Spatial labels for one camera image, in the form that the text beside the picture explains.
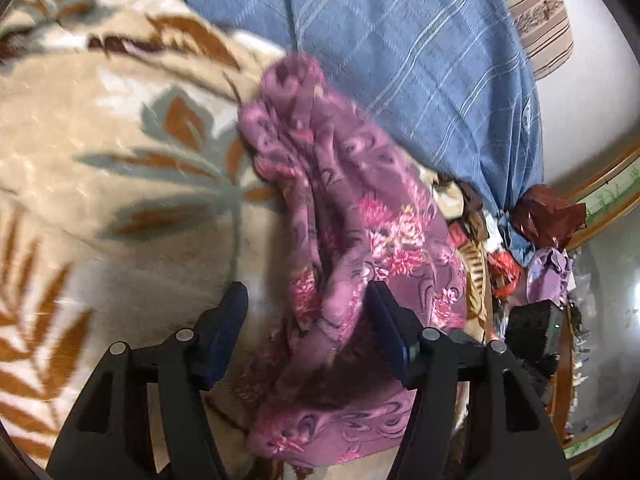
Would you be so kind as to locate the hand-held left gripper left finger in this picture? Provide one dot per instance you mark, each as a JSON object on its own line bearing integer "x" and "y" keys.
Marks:
{"x": 225, "y": 340}

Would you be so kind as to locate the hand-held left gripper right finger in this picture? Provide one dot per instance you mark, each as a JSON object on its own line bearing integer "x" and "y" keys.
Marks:
{"x": 387, "y": 330}

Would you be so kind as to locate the purple floral cloth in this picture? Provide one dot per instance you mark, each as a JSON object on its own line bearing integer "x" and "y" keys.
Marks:
{"x": 340, "y": 200}

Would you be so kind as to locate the lilac cloth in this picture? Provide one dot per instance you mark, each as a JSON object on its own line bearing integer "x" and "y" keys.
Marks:
{"x": 547, "y": 275}

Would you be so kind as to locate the dark red plastic bag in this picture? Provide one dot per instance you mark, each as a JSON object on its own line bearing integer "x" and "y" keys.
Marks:
{"x": 547, "y": 215}

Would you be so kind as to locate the green painted wooden trim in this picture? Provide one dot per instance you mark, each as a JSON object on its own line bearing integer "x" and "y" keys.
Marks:
{"x": 607, "y": 197}

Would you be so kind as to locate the beige leaf-print fleece blanket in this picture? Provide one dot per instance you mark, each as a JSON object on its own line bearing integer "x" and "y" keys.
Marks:
{"x": 125, "y": 160}

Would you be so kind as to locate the brown striped pillow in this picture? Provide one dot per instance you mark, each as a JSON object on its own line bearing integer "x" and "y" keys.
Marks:
{"x": 542, "y": 15}

